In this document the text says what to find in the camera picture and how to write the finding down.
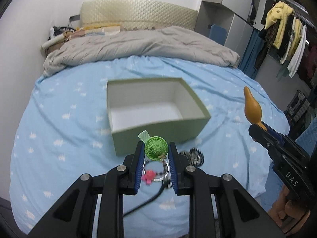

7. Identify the blue chair back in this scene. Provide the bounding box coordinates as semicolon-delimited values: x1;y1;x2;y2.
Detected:
209;24;227;45

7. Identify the grey white wardrobe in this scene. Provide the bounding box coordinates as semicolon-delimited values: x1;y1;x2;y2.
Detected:
195;0;253;56

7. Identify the green woven hat charm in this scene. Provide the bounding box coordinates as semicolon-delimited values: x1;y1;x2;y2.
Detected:
138;130;168;161

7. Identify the black cord necklace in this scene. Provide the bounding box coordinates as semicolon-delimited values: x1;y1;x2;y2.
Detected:
122;178;173;217

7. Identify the orange gourd ornament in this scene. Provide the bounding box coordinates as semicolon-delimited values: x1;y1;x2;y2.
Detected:
243;86;267;131

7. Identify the green cardboard box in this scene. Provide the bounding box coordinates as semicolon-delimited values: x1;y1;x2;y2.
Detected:
106;77;211;156

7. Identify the patterned pillow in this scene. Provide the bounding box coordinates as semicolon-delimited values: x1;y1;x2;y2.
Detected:
63;25;124;41

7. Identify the grey duvet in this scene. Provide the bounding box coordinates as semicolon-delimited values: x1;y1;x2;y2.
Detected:
43;26;240;77

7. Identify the pink flower charm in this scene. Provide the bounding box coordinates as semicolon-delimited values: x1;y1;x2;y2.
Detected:
141;170;156;185

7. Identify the blue curtain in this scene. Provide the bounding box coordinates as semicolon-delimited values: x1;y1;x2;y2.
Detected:
238;29;264;80

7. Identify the yellow hoodie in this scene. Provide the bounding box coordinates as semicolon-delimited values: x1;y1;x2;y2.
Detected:
264;0;295;50

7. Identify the white hanging garment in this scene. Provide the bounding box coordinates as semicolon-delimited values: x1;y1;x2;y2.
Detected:
287;25;307;78

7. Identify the person's right hand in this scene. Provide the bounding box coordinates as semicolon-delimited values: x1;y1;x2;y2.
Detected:
268;185;310;236

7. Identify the silver bangle bracelet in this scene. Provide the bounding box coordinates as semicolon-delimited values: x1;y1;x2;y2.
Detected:
143;159;171;182

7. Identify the cream quilted headboard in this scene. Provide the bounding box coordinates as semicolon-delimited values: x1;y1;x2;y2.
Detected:
80;0;198;31

